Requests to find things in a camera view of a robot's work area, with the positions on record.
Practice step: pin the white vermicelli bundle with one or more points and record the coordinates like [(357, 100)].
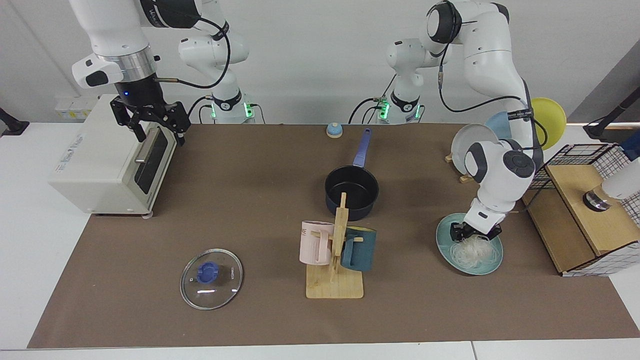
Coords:
[(472, 252)]

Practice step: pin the glass lid with blue knob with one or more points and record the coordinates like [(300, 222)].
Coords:
[(220, 290)]

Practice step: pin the pale green plate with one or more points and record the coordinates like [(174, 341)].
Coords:
[(445, 245)]

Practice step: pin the wooden plate rack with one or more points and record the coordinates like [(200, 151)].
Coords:
[(466, 178)]

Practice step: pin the grey white plate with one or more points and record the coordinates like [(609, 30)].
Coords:
[(465, 140)]

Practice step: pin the light blue plate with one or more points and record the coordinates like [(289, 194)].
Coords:
[(500, 125)]

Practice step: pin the yellow plate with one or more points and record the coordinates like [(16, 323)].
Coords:
[(552, 120)]

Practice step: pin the pale toaster oven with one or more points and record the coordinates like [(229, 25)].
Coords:
[(100, 165)]

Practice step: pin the dark teal mug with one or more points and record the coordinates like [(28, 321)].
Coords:
[(360, 252)]

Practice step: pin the brown table cloth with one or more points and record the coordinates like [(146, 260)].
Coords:
[(250, 225)]

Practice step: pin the wooden cup stand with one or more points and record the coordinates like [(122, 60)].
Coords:
[(335, 287)]

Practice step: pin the pink mug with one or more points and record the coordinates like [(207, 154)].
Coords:
[(315, 245)]

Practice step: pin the small blue round thing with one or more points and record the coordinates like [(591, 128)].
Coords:
[(334, 131)]

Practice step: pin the white cylinder with metal cap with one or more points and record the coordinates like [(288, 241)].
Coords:
[(622, 185)]

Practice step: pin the blue plastic piece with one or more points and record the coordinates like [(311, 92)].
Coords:
[(631, 147)]

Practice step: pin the white wall socket box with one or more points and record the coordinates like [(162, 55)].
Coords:
[(75, 107)]

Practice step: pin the black camera stand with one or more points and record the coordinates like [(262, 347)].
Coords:
[(15, 126), (600, 131)]

